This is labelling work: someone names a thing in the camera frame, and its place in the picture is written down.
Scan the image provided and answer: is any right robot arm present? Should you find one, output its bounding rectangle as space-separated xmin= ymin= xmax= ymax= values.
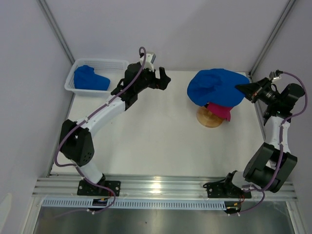
xmin=222 ymin=78 xmax=307 ymax=197

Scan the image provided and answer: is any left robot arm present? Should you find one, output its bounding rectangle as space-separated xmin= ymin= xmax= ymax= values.
xmin=58 ymin=62 xmax=171 ymax=195

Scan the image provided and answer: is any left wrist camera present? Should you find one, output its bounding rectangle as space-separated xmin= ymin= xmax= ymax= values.
xmin=139 ymin=52 xmax=156 ymax=72

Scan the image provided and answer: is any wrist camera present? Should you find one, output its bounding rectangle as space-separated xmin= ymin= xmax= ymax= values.
xmin=139 ymin=52 xmax=156 ymax=72
xmin=269 ymin=70 xmax=283 ymax=82

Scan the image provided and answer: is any white plastic basket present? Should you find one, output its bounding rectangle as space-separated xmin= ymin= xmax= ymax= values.
xmin=64 ymin=58 xmax=129 ymax=99

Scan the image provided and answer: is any aluminium frame post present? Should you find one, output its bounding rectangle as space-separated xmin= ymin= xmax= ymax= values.
xmin=248 ymin=0 xmax=298 ymax=80
xmin=36 ymin=0 xmax=75 ymax=65

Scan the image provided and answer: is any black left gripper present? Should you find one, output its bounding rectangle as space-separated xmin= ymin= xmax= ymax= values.
xmin=136 ymin=65 xmax=171 ymax=94

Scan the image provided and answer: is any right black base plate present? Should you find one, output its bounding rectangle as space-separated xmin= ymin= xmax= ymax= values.
xmin=203 ymin=181 xmax=252 ymax=199

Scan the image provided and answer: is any wooden hat stand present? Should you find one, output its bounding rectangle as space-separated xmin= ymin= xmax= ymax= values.
xmin=196 ymin=107 xmax=224 ymax=128

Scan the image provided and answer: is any white slotted cable duct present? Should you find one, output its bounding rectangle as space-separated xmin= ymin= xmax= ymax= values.
xmin=42 ymin=197 xmax=226 ymax=211

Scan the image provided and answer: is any left aluminium frame post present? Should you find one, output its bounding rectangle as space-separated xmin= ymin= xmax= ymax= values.
xmin=36 ymin=0 xmax=75 ymax=65

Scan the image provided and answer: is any right aluminium frame post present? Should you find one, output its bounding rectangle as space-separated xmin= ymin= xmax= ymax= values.
xmin=248 ymin=0 xmax=298 ymax=80

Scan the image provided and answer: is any blue cap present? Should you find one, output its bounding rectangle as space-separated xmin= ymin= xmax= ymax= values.
xmin=187 ymin=68 xmax=250 ymax=107
xmin=74 ymin=65 xmax=111 ymax=91

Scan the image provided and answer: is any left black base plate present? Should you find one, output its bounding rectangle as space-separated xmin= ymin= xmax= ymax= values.
xmin=77 ymin=180 xmax=121 ymax=196

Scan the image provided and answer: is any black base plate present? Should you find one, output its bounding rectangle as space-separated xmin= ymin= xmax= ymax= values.
xmin=77 ymin=180 xmax=121 ymax=196
xmin=203 ymin=181 xmax=252 ymax=199

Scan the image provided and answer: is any aluminium mounting rail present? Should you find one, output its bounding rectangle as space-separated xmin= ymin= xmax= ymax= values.
xmin=33 ymin=174 xmax=298 ymax=202

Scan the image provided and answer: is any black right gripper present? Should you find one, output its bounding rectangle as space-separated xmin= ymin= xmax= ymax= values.
xmin=235 ymin=78 xmax=281 ymax=106

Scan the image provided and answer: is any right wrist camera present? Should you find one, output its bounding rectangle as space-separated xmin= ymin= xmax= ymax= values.
xmin=269 ymin=70 xmax=283 ymax=82

